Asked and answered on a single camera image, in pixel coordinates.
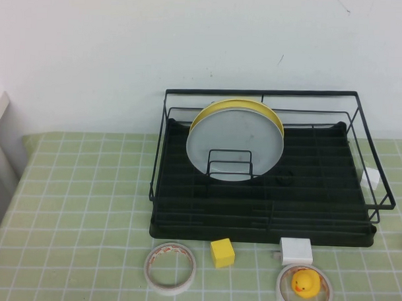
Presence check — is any grey round plate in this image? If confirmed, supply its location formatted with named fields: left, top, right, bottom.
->
left=184, top=106, right=286, bottom=184

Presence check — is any yellow round plate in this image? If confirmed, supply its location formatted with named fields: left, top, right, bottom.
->
left=189, top=96, right=286, bottom=141

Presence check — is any yellow cube block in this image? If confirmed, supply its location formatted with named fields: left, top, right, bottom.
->
left=209, top=237, right=237, bottom=269

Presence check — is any green checked tablecloth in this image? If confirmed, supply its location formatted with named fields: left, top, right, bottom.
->
left=0, top=125, right=402, bottom=301

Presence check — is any black plastic drip tray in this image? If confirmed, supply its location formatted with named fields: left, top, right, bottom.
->
left=149, top=114, right=381, bottom=248

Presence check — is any white power adapter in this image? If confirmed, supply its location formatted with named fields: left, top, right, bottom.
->
left=271, top=237, right=314, bottom=266

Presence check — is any white tape roll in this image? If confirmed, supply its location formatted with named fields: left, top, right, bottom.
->
left=143, top=241, right=198, bottom=297
left=275, top=262, right=335, bottom=301

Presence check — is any yellow rubber duck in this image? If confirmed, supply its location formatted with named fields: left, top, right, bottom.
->
left=290, top=270, right=323, bottom=300

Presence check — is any small white cube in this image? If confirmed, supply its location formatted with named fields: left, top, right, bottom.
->
left=360, top=167, right=382, bottom=190

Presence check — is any white cabinet side panel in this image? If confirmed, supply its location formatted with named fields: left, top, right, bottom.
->
left=0, top=90, right=30, bottom=241

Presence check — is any black wire dish rack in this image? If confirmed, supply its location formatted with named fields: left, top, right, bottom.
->
left=148, top=83, right=401, bottom=227

